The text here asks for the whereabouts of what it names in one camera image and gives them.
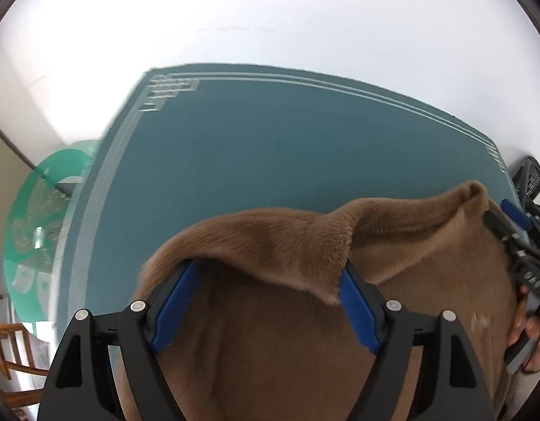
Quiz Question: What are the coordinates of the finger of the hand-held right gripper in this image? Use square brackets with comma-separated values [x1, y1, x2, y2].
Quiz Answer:
[499, 199, 535, 232]
[483, 210, 519, 248]

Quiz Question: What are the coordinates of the brown fleece garment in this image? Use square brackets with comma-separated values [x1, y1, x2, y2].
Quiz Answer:
[116, 180, 523, 421]

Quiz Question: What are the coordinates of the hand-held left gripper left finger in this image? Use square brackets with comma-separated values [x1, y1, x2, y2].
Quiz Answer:
[37, 260, 200, 421]

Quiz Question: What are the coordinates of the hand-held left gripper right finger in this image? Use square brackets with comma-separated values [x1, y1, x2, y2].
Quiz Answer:
[338, 263, 494, 421]

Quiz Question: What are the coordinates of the black mesh chair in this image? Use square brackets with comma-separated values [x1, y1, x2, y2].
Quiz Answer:
[513, 155, 540, 215]

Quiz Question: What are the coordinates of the green round glass table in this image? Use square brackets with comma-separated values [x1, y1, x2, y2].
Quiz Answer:
[2, 139, 104, 321]

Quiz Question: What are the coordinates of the teal mat with white border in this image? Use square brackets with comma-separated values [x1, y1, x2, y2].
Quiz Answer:
[53, 64, 523, 338]

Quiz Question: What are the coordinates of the person's right hand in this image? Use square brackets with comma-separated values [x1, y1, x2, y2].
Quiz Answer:
[506, 285, 540, 374]

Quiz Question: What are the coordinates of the wooden chair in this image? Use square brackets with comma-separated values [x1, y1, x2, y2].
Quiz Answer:
[0, 294, 49, 408]

